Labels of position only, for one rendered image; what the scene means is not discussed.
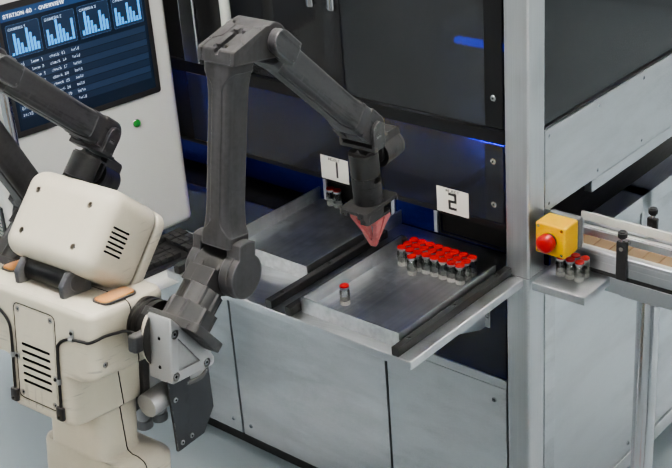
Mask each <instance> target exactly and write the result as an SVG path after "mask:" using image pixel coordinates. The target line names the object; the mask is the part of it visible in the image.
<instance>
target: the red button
mask: <svg viewBox="0 0 672 468"><path fill-rule="evenodd" d="M536 247H537V249H538V250H539V251H540V252H542V253H546V254H547V253H550V252H551V251H553V250H554V249H555V247H556V242H555V240H554V238H553V237H552V236H551V235H549V234H546V233H544V234H542V235H540V236H539V237H538V238H537V240H536Z"/></svg>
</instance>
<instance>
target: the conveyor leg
mask: <svg viewBox="0 0 672 468"><path fill-rule="evenodd" d="M632 300H635V299H632ZM635 301H637V307H636V332H635V358H634V384H633V409H632V435H631V460H630V468H652V466H653V446H654V425H655V404H656V384H657V363H658V343H659V322H660V307H658V306H655V305H651V304H648V303H645V302H641V301H638V300H635Z"/></svg>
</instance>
